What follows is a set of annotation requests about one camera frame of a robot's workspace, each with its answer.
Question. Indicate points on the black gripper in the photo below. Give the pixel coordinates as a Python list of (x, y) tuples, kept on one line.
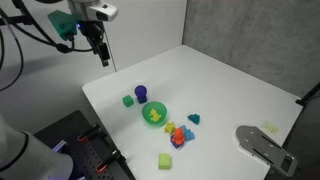
[(93, 31)]

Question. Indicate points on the orange toy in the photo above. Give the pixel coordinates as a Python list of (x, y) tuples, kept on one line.
[(178, 136)]

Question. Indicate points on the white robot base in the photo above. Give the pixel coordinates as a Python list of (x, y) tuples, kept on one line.
[(24, 157)]

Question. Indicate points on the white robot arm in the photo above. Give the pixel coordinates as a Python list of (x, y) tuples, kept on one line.
[(90, 15)]

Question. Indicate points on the purple ball toy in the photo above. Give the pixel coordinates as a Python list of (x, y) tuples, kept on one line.
[(141, 93)]

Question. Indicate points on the green bowl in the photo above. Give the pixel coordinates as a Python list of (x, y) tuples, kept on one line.
[(160, 108)]

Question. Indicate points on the yellow toy in bowl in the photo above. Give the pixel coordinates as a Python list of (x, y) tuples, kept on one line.
[(154, 115)]

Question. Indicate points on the yellow star toy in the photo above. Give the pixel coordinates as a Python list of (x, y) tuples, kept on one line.
[(169, 127)]

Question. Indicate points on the teal toy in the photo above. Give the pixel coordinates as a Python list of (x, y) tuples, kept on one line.
[(195, 118)]

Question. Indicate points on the light blue toy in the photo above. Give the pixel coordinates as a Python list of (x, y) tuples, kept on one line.
[(188, 134)]

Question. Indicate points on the dark green cube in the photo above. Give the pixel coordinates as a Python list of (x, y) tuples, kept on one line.
[(128, 101)]

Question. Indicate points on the black orange clamp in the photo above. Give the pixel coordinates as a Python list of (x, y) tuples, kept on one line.
[(107, 161), (92, 131)]

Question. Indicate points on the black perforated base board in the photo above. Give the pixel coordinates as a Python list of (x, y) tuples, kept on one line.
[(85, 155)]

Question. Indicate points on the dark blue block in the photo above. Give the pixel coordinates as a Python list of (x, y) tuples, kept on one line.
[(174, 143)]

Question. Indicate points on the lime green block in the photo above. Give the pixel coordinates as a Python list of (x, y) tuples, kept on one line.
[(164, 161)]

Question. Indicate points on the grey metal plate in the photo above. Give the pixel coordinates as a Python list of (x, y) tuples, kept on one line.
[(258, 144)]

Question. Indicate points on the black stand bar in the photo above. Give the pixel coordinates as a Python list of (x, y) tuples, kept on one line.
[(304, 100)]

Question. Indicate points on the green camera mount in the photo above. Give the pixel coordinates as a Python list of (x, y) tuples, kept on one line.
[(65, 24)]

